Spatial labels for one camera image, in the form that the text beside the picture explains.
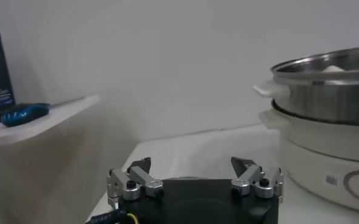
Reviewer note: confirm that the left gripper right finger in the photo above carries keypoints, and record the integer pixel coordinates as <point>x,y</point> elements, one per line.
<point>249,178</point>

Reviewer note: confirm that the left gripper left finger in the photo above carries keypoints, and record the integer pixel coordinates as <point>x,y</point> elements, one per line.
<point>145,181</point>

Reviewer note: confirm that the white steamed baozi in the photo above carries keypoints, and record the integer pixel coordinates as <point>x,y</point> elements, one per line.
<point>333,69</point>

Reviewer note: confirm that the white electric cooking pot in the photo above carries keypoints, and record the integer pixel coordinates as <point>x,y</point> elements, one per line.
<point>313,158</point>

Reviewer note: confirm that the white side table with mouse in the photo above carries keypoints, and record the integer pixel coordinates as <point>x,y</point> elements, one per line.
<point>45,121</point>

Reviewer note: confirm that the blue computer mouse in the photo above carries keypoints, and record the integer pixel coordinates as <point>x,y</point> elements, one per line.
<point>23,114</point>

